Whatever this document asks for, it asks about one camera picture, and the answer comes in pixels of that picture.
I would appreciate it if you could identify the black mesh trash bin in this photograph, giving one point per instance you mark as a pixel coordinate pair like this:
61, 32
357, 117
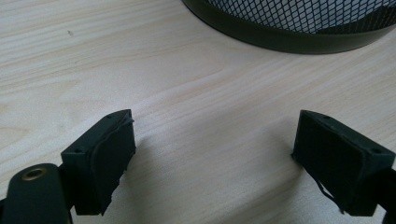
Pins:
289, 37

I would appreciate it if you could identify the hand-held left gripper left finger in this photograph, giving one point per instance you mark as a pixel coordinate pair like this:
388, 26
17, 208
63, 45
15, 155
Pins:
99, 161

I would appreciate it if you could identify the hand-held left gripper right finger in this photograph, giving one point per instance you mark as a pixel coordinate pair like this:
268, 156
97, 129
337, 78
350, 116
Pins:
336, 161

